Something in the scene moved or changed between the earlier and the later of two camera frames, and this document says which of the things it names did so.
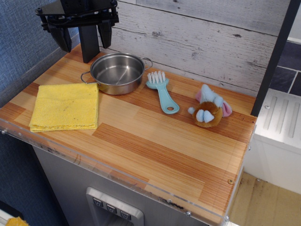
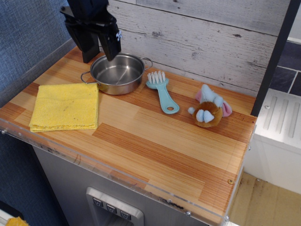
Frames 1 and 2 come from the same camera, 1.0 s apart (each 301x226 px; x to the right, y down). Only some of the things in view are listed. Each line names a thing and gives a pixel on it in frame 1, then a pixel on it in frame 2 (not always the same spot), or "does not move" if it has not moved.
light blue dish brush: [157, 80] does not move
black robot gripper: [64, 13] → [95, 13]
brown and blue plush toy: [211, 109] does not move
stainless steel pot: [117, 73] does not move
